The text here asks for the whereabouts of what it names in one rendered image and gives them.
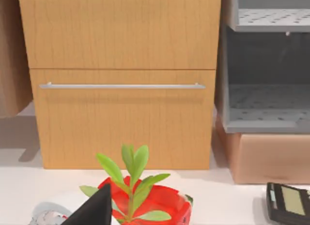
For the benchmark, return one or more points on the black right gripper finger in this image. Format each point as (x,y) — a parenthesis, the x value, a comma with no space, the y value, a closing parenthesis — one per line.
(97,210)

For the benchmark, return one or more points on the white and grey can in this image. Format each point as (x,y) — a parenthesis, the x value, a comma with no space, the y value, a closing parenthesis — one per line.
(49,215)

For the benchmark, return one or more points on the red pot with green plant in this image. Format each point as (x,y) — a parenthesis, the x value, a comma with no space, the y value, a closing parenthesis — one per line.
(150,203)

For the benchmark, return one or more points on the wooden drawer front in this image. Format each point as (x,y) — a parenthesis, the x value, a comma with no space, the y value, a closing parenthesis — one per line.
(126,118)

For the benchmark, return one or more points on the wooden cupboard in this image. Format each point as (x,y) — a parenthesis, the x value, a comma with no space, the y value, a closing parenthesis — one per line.
(264,159)

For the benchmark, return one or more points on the wooden door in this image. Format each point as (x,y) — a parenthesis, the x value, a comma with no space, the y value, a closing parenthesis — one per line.
(121,29)

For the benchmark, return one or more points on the black calculator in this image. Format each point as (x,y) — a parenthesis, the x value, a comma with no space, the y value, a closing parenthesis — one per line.
(288,203)

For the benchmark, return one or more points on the grey pierced drawer inside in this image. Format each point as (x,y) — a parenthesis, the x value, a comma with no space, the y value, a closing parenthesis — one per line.
(266,89)

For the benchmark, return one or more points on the grey pierced shelf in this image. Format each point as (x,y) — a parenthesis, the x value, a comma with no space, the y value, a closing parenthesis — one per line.
(271,14)

